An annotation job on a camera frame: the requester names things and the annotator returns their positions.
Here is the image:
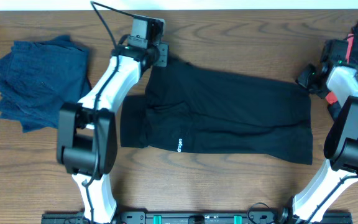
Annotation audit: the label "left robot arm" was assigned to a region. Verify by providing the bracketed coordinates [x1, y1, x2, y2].
[57, 15, 168, 223]

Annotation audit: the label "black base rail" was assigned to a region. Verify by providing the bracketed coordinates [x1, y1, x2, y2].
[41, 211, 353, 224]

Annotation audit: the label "red garment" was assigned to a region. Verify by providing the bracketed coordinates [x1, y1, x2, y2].
[325, 34, 354, 105]

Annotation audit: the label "black t-shirt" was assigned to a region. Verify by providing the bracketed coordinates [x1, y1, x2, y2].
[120, 58, 313, 165]

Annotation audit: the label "folded navy blue clothes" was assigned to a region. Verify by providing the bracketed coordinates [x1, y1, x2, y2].
[0, 35, 91, 133]

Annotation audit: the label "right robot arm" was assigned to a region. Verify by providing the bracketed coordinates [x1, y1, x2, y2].
[279, 39, 358, 223]

